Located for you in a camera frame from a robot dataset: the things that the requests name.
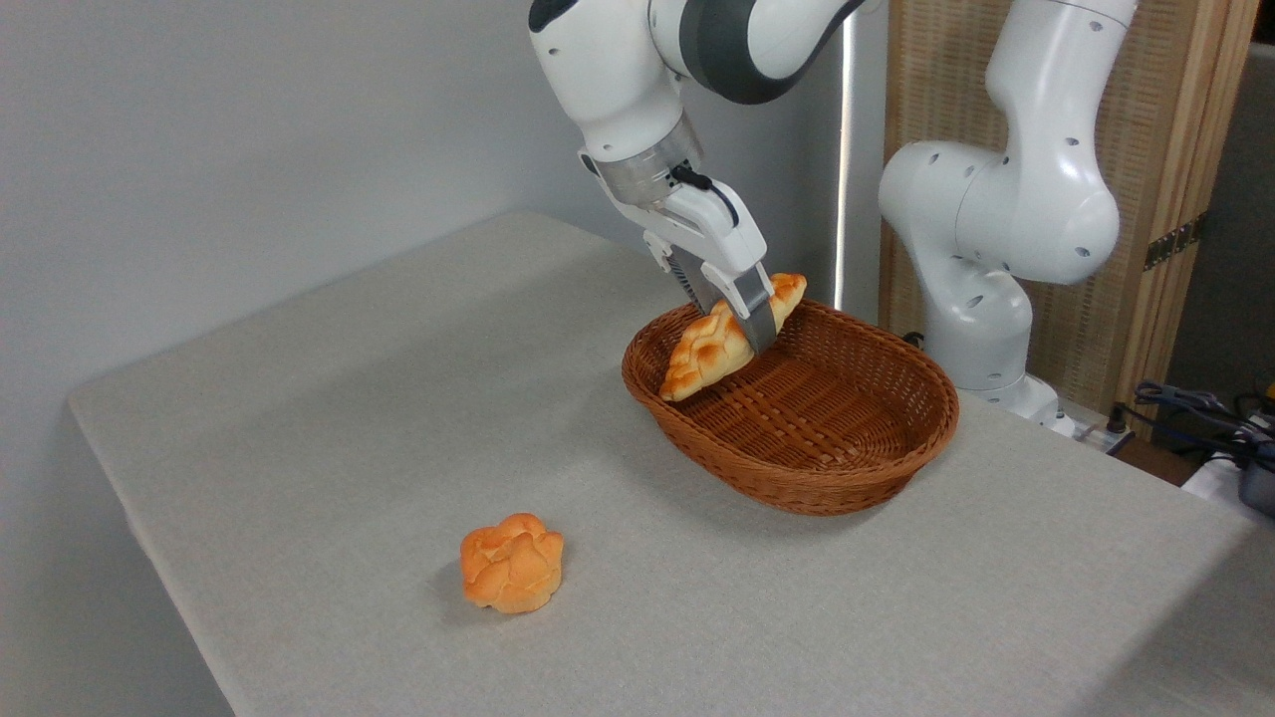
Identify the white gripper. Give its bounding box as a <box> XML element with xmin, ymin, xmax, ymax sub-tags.
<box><xmin>610</xmin><ymin>179</ymin><xmax>780</xmax><ymax>358</ymax></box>

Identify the long braided bread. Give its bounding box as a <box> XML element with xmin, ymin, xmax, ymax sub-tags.
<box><xmin>658</xmin><ymin>273</ymin><xmax>809</xmax><ymax>403</ymax></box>

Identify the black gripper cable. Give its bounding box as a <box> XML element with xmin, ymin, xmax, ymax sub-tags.
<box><xmin>669</xmin><ymin>164</ymin><xmax>742</xmax><ymax>230</ymax></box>

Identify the round orange bread bun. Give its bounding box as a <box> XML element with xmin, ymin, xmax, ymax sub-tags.
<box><xmin>459</xmin><ymin>513</ymin><xmax>566</xmax><ymax>615</ymax></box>

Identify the white vertical light strip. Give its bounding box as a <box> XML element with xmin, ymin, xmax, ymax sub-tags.
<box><xmin>834</xmin><ymin>12</ymin><xmax>859</xmax><ymax>311</ymax></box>

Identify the grey tablecloth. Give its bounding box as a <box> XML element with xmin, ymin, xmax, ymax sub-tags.
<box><xmin>68</xmin><ymin>209</ymin><xmax>1275</xmax><ymax>717</ymax></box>

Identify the brown oval wicker basket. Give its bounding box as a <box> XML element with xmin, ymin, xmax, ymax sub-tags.
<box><xmin>622</xmin><ymin>296</ymin><xmax>961</xmax><ymax>518</ymax></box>

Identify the blue and black cable bundle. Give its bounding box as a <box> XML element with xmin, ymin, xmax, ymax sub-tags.
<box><xmin>1130</xmin><ymin>380</ymin><xmax>1275</xmax><ymax>451</ymax></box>

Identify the dark metal screen hinge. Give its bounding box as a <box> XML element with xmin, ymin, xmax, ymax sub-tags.
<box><xmin>1143</xmin><ymin>213</ymin><xmax>1209</xmax><ymax>273</ymax></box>

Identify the white cloth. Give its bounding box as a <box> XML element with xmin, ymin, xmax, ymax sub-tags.
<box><xmin>1181</xmin><ymin>451</ymin><xmax>1246</xmax><ymax>511</ymax></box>

